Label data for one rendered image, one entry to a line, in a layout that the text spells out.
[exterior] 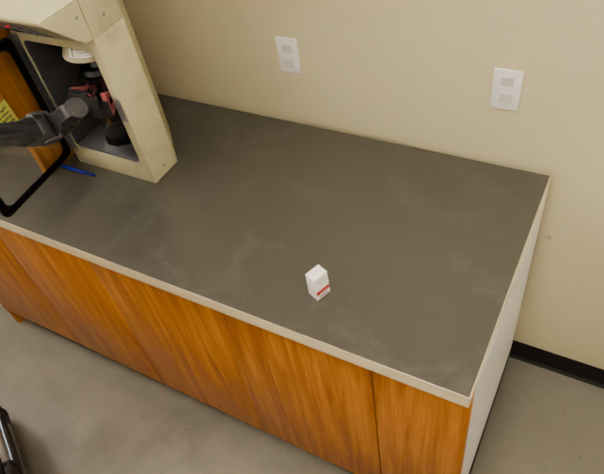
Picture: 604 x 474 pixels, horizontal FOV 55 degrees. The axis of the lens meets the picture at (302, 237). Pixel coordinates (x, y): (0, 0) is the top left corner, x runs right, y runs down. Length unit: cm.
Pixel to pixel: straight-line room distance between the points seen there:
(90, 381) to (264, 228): 132
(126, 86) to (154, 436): 134
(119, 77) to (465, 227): 96
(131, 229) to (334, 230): 57
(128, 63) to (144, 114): 15
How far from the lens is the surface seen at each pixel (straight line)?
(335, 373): 147
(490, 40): 153
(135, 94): 167
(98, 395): 258
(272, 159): 176
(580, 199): 176
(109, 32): 159
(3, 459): 233
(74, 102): 165
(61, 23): 149
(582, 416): 235
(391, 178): 164
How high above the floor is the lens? 203
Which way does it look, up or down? 47 degrees down
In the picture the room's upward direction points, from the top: 11 degrees counter-clockwise
